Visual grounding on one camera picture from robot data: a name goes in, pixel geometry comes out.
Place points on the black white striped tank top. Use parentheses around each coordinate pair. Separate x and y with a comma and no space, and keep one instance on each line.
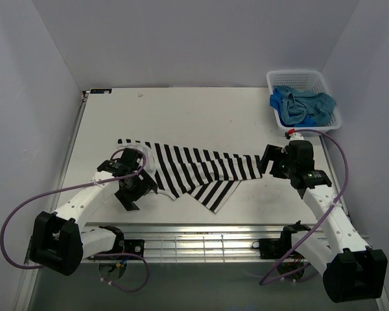
(210,177)

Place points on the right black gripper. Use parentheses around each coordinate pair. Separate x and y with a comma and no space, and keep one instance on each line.
(272,153)

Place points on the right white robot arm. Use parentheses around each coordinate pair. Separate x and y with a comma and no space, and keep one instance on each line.
(351,270)

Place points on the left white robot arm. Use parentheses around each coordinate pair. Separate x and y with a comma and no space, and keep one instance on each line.
(60,240)

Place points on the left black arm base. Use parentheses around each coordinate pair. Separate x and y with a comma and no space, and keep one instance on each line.
(127,250)

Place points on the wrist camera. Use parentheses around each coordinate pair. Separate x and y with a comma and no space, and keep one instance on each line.
(299,151)
(126,164)

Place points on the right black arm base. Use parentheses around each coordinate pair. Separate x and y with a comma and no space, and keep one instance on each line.
(271,248)

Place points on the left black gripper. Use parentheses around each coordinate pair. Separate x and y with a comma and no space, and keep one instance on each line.
(146,184)

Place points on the white plastic basket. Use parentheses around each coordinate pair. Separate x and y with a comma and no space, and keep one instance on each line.
(302,80)

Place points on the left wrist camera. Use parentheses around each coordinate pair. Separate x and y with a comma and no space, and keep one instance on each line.
(126,164)

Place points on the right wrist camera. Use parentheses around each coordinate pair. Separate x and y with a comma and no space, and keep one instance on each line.
(299,151)

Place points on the royal blue tank top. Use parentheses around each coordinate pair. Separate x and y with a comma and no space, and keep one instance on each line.
(290,111)

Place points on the light blue tank top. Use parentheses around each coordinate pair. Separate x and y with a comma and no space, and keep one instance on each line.
(321,105)

